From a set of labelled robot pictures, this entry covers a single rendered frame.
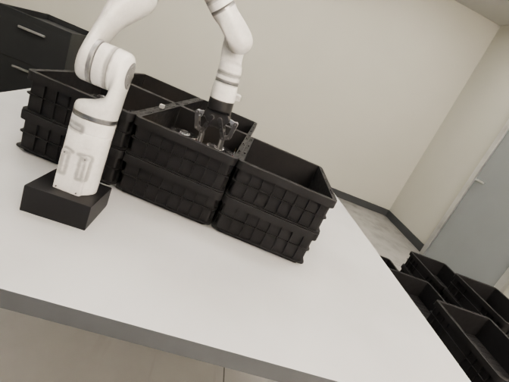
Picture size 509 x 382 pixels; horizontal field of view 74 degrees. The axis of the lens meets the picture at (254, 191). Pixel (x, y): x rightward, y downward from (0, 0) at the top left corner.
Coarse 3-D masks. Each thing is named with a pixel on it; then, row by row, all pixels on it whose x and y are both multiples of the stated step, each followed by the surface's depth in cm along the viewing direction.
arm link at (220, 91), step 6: (216, 84) 98; (222, 84) 97; (228, 84) 97; (216, 90) 98; (222, 90) 97; (228, 90) 98; (234, 90) 99; (216, 96) 98; (222, 96) 98; (228, 96) 98; (234, 96) 100; (240, 96) 106; (228, 102) 99
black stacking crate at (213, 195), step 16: (128, 160) 94; (128, 176) 96; (144, 176) 96; (160, 176) 94; (176, 176) 94; (128, 192) 97; (144, 192) 97; (160, 192) 97; (176, 192) 97; (192, 192) 96; (208, 192) 95; (224, 192) 97; (176, 208) 98; (192, 208) 98; (208, 208) 97; (208, 224) 99
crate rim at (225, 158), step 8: (144, 112) 96; (152, 112) 100; (160, 112) 106; (192, 112) 126; (136, 120) 90; (144, 120) 90; (144, 128) 90; (152, 128) 90; (160, 128) 90; (168, 128) 91; (168, 136) 91; (176, 136) 90; (184, 136) 90; (248, 136) 126; (184, 144) 91; (192, 144) 91; (200, 144) 91; (200, 152) 91; (208, 152) 91; (216, 152) 91; (224, 152) 92; (240, 152) 99; (224, 160) 92; (232, 160) 92
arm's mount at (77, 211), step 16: (48, 176) 79; (32, 192) 72; (48, 192) 72; (64, 192) 75; (32, 208) 73; (48, 208) 73; (64, 208) 73; (80, 208) 73; (96, 208) 79; (80, 224) 75
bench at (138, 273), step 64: (0, 128) 103; (0, 192) 76; (0, 256) 60; (64, 256) 66; (128, 256) 74; (192, 256) 83; (256, 256) 96; (320, 256) 113; (64, 320) 57; (128, 320) 58; (192, 320) 64; (256, 320) 72; (320, 320) 81; (384, 320) 93
